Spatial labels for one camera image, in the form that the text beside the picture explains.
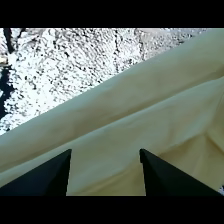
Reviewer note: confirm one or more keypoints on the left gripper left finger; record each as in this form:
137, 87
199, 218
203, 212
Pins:
46, 178

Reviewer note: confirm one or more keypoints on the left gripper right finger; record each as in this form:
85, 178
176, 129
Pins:
170, 176

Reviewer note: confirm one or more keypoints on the cream shirt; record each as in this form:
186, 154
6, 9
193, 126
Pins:
150, 133

